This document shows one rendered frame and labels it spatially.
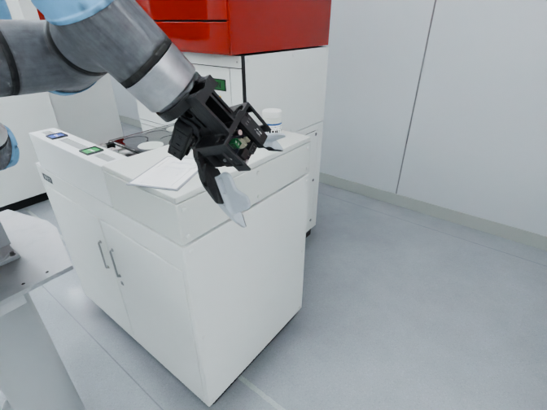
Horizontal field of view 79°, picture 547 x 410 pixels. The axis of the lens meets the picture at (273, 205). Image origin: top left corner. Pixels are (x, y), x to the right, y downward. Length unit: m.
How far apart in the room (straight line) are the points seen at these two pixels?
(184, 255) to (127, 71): 0.62
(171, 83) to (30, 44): 0.15
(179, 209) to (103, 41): 0.53
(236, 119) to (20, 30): 0.24
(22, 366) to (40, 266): 0.36
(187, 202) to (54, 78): 0.48
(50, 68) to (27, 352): 0.91
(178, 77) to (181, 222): 0.53
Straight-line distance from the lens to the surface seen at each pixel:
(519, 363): 1.98
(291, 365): 1.64
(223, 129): 0.41
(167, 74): 0.40
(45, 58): 0.46
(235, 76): 1.45
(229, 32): 1.39
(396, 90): 2.69
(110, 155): 1.20
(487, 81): 2.56
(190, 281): 0.99
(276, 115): 1.20
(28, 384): 1.30
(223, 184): 0.47
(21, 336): 1.19
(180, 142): 0.49
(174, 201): 0.84
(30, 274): 0.98
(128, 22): 0.39
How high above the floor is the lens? 1.34
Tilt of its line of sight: 29 degrees down
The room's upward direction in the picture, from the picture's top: straight up
